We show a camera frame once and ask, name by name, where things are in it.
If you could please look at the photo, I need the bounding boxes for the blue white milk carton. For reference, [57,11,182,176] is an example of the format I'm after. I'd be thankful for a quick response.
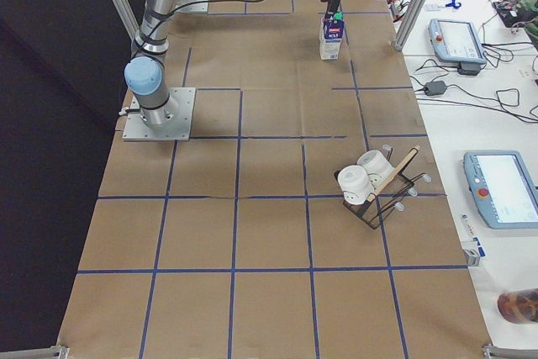
[319,13,345,61]

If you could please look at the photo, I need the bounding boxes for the white cup on rack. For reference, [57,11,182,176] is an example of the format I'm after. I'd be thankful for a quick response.
[356,150,394,188]
[337,165,374,205]

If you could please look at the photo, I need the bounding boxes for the blue teach pendant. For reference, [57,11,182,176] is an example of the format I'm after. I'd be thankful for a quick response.
[428,18,487,65]
[463,150,537,230]

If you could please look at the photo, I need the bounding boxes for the black power adapter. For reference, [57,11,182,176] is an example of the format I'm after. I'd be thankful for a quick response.
[423,80,447,97]

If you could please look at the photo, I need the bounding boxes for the wooden stick on rack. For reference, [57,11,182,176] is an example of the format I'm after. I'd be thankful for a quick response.
[367,145,420,203]

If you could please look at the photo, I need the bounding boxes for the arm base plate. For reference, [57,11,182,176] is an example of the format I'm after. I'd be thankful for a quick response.
[122,87,196,141]

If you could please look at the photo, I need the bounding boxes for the black wire cup rack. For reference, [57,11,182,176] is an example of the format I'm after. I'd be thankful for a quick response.
[334,145,431,230]

